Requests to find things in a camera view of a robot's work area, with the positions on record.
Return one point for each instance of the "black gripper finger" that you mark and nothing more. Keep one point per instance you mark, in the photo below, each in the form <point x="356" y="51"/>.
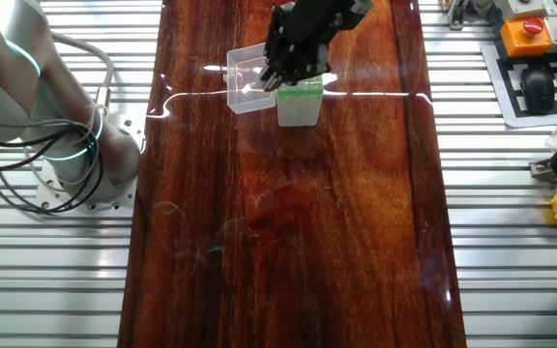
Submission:
<point x="305" y="67"/>
<point x="271" y="72"/>

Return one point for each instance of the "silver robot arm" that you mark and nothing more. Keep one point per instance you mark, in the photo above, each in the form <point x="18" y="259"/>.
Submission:
<point x="3" y="96"/>

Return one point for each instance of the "orange emergency stop box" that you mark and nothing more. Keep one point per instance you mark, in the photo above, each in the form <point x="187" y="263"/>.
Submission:
<point x="515" y="43"/>

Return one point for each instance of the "black white calibration sheet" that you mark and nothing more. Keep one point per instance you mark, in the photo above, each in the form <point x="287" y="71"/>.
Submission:
<point x="515" y="116"/>

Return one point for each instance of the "translucent tip box green rack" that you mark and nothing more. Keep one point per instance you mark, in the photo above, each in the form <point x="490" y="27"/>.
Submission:
<point x="300" y="113"/>

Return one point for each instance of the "glossy wood grain board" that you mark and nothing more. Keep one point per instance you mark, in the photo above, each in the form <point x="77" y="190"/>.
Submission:
<point x="283" y="241"/>

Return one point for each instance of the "small silver metal bracket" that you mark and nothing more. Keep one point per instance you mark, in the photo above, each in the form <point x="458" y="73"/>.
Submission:
<point x="457" y="14"/>

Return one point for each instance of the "black computer mouse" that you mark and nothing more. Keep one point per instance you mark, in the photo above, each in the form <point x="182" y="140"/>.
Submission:
<point x="538" y="92"/>

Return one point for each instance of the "clear hinged box lid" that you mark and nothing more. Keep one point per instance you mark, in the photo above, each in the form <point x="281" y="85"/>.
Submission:
<point x="247" y="101"/>

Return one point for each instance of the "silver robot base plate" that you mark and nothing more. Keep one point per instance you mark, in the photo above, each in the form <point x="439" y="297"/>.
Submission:
<point x="126" y="128"/>

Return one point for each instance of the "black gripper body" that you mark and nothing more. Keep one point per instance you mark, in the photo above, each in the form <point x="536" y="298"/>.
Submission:
<point x="307" y="29"/>

